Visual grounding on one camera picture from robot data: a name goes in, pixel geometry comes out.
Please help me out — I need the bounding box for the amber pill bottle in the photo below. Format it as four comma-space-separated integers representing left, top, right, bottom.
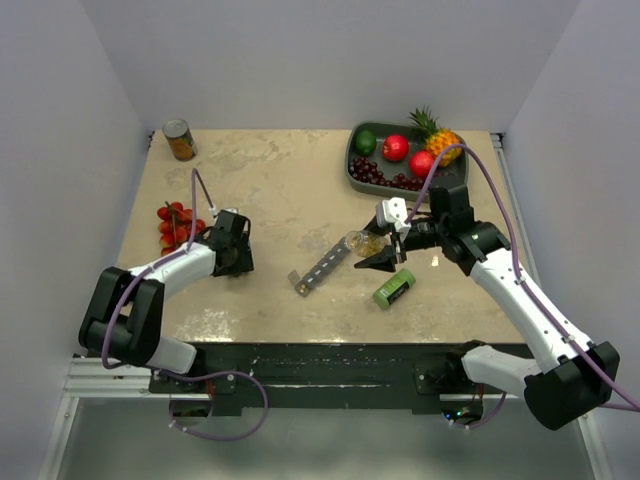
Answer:
344, 230, 388, 258

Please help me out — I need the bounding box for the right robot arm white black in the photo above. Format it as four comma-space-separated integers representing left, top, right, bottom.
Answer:
357, 185, 620, 430

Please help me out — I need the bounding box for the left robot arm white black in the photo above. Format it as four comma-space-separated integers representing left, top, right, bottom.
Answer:
78, 209, 254, 392

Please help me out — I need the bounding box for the green cylindrical bottle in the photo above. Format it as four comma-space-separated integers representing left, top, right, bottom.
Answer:
372, 268, 416, 310

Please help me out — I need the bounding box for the red cherry tomato bunch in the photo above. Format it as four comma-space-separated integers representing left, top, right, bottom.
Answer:
156, 201, 206, 256

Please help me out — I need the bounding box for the dark red grape bunch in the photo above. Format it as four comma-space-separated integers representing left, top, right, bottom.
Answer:
346, 156, 424, 193

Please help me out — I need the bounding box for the dark green tray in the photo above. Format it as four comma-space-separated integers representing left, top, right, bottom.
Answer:
344, 121, 469, 201

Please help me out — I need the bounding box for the red apple right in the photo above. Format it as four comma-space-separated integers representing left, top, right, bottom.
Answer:
409, 150, 435, 178

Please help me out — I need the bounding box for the red apple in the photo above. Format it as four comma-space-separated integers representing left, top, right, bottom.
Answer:
409, 150, 435, 178
382, 134, 410, 163

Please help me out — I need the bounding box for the red apple left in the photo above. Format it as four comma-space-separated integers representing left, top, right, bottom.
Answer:
382, 134, 410, 163

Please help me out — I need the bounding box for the green lime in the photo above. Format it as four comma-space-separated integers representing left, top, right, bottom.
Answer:
355, 130, 377, 156

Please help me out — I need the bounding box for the small pineapple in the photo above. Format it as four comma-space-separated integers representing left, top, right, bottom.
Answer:
409, 106, 461, 157

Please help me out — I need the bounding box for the tin can orange label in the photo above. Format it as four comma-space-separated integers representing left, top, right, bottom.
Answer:
162, 119, 198, 161

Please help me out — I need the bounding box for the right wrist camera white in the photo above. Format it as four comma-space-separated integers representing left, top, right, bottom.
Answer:
375, 197, 411, 240

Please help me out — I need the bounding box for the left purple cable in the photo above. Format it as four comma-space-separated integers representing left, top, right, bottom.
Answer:
101, 168, 219, 370

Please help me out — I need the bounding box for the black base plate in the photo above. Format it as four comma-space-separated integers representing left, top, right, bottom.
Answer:
147, 339, 534, 416

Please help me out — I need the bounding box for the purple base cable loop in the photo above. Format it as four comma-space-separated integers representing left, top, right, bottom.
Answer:
152, 368, 273, 442

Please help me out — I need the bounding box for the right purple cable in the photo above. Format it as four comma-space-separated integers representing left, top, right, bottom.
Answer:
404, 143, 640, 431

